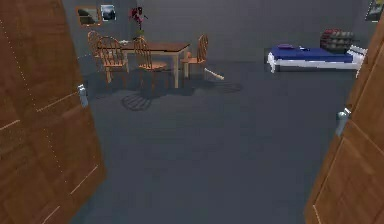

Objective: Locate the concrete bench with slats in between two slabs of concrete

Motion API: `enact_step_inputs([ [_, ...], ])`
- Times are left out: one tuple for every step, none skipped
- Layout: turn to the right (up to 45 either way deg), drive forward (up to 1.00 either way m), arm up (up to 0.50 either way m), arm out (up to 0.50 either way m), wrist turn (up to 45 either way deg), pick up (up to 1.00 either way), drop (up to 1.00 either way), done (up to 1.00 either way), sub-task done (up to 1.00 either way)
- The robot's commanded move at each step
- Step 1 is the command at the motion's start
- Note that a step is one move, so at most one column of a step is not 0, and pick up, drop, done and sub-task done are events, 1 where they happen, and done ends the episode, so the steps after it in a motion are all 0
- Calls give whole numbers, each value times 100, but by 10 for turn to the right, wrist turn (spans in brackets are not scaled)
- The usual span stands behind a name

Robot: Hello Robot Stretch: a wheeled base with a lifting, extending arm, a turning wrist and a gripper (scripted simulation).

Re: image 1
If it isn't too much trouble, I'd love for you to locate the pale wooden bat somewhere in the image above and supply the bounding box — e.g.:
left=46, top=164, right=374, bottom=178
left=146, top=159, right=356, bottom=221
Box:
left=203, top=67, right=225, bottom=81

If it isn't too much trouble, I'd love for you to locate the wooden spindle-back chair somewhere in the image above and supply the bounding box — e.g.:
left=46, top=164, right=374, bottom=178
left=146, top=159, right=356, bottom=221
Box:
left=133, top=37, right=168, bottom=93
left=87, top=30, right=102, bottom=58
left=181, top=33, right=210, bottom=80
left=96, top=36, right=130, bottom=84

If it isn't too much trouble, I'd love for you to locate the wooden dining table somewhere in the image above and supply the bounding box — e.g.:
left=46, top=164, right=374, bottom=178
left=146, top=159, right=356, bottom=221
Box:
left=118, top=40, right=192, bottom=90

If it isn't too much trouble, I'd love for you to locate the red flower house plant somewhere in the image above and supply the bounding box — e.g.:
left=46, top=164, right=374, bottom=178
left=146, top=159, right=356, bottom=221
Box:
left=129, top=5, right=149, bottom=40

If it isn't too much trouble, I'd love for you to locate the white bed with blue cover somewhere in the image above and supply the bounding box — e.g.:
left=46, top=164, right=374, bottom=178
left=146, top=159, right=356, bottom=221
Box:
left=266, top=44, right=368, bottom=75

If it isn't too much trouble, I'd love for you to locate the brown wooden room door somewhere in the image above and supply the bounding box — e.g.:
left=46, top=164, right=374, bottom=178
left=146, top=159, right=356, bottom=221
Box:
left=303, top=13, right=384, bottom=224
left=0, top=0, right=108, bottom=224

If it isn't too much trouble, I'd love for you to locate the dark shelf with red items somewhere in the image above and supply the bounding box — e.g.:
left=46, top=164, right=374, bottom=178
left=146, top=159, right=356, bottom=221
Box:
left=320, top=28, right=356, bottom=53

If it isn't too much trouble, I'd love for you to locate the grey door handle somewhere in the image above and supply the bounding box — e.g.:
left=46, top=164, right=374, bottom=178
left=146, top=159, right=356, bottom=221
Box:
left=77, top=84, right=90, bottom=109
left=335, top=107, right=352, bottom=138

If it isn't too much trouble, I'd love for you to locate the grey framed wall picture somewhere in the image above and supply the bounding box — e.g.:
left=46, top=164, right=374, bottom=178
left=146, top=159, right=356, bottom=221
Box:
left=100, top=4, right=117, bottom=22

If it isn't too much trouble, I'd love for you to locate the wood-framed wall picture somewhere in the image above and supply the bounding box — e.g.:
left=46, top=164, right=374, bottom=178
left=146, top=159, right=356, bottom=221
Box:
left=75, top=6, right=102, bottom=27

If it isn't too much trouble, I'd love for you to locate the dark framed wall picture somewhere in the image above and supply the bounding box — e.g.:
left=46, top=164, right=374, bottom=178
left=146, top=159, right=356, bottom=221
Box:
left=364, top=0, right=384, bottom=23

